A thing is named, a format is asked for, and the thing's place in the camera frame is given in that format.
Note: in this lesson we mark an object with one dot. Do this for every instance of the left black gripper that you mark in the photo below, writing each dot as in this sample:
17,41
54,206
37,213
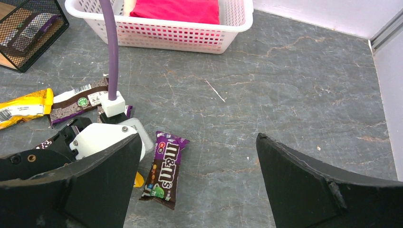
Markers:
47,148

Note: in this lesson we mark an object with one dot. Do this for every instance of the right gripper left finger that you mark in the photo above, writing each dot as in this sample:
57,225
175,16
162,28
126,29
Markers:
37,190

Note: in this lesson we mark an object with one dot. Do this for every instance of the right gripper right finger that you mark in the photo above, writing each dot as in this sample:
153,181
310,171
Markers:
304,192

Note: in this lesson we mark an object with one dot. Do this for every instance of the yellow M&M bag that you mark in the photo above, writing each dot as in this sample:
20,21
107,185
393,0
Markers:
138,181

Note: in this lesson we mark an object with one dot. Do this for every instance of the purple brown M&M bag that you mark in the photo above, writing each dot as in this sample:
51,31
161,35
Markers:
161,182

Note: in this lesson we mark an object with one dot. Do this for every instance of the purple candy bag centre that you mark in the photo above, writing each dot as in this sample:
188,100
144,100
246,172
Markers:
44,145

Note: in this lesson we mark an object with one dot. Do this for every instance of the yellow candy bag upper left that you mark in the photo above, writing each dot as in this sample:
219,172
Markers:
26,108

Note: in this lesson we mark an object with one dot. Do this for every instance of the brown candy bag top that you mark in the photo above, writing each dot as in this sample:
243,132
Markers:
77,101

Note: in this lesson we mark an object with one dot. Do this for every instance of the brown candy bag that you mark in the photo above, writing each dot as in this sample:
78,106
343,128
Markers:
77,101
102,117

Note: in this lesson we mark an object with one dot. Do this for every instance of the brown candy bag middle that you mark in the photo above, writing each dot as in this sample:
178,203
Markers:
102,117

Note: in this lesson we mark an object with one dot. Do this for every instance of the brown candy bag lower shelf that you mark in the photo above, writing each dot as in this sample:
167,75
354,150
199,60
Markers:
20,40

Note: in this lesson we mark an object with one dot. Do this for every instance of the white plastic basket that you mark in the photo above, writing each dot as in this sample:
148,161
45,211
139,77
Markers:
236,16

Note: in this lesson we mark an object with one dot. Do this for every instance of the pink folded cloth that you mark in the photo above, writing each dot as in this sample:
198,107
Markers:
195,11

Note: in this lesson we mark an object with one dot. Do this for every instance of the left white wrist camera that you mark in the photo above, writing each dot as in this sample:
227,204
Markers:
99,136

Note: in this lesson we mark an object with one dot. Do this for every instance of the black wire wooden shelf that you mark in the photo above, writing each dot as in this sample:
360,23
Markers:
14,12

